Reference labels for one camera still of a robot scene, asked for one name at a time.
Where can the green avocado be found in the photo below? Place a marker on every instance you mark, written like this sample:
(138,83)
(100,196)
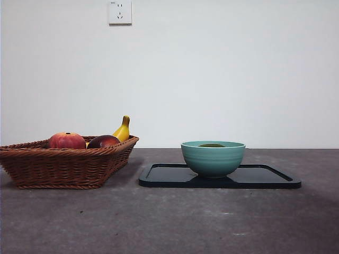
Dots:
(211,145)

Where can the teal ceramic bowl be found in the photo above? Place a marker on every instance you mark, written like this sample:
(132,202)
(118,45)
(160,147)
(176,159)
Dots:
(213,161)

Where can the yellow banana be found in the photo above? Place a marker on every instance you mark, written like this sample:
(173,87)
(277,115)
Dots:
(122,132)

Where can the dark rectangular tray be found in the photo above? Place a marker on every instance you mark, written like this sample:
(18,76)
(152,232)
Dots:
(164,176)

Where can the orange-red peach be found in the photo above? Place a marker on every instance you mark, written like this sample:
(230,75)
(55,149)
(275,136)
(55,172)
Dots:
(67,140)

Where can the brown wicker basket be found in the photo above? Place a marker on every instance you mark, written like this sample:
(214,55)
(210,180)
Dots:
(61,166)

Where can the white wall socket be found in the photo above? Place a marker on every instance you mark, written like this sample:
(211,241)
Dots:
(120,12)

